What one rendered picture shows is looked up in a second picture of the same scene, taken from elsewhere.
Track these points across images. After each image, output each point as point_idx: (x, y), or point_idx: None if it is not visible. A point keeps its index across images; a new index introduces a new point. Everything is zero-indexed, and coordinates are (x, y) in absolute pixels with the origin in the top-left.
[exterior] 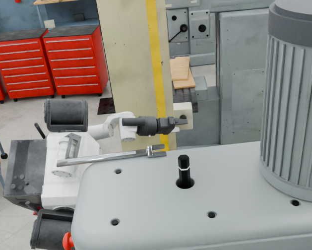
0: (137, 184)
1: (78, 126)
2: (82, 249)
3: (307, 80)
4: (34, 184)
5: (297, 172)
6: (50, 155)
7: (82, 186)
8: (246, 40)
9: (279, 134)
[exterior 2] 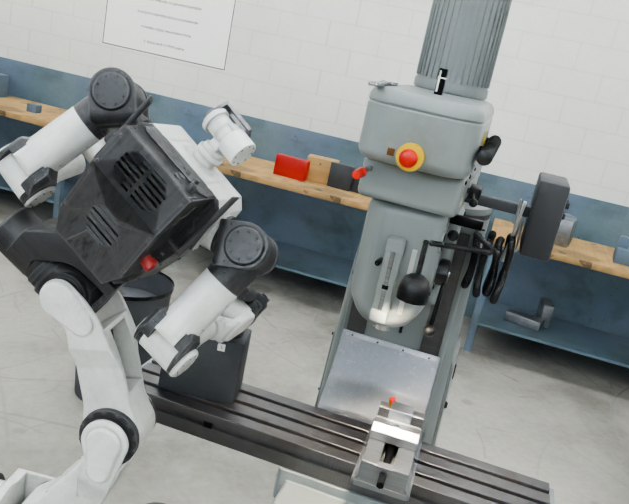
0: (429, 94)
1: (146, 118)
2: (478, 119)
3: (495, 9)
4: (200, 185)
5: (481, 76)
6: (177, 147)
7: (413, 95)
8: None
9: (471, 51)
